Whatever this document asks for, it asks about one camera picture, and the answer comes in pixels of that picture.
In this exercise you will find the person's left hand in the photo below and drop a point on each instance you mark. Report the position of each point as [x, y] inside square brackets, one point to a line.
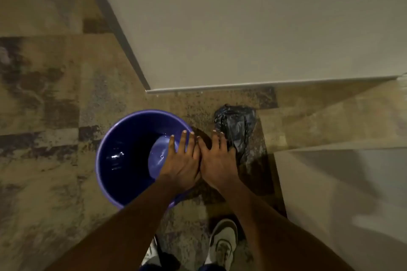
[179, 167]

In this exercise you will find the person's right forearm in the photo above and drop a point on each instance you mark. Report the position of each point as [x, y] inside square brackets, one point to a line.
[279, 232]

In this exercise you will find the person's left white shoe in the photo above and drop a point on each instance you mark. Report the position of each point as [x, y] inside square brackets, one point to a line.
[152, 250]

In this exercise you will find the person's right white shoe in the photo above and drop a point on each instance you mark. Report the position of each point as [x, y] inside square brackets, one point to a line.
[224, 242]

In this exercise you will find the person's white shoe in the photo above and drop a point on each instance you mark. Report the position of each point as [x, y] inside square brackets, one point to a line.
[224, 242]
[152, 250]

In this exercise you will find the person's right hand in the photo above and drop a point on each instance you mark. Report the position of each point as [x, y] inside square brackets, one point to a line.
[219, 166]

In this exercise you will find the black plastic bag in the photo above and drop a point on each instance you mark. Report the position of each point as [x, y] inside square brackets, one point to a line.
[237, 124]

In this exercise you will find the blue plastic bin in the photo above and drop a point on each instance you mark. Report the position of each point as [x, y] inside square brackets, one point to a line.
[127, 156]

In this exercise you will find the person's left forearm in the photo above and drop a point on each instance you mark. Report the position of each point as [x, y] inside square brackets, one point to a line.
[127, 229]

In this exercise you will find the white furniture panel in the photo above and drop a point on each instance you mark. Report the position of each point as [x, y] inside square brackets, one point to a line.
[343, 204]

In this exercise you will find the blue trousers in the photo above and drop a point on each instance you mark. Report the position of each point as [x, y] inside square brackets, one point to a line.
[165, 262]

